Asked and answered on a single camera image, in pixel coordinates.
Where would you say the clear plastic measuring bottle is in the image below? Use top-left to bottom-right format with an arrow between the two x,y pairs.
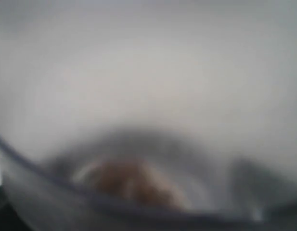
0,0 -> 297,231

